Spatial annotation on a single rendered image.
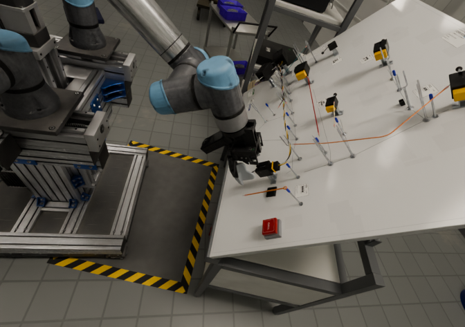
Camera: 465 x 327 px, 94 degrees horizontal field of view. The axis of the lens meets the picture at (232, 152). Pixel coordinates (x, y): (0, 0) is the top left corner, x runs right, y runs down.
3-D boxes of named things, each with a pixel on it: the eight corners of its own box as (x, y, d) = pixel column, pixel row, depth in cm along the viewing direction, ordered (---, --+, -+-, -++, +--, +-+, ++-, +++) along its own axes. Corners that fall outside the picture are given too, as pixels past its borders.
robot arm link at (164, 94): (173, 96, 57) (213, 90, 54) (158, 124, 49) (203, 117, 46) (159, 68, 51) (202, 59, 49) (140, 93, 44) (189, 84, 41)
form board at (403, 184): (245, 95, 164) (243, 92, 163) (407, -4, 110) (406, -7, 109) (212, 258, 83) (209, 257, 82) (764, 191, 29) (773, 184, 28)
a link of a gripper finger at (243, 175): (254, 192, 61) (251, 166, 57) (235, 190, 63) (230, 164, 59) (257, 185, 64) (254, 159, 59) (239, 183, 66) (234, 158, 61)
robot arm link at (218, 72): (196, 57, 45) (235, 49, 43) (212, 101, 53) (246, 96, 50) (186, 77, 40) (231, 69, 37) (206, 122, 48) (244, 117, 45)
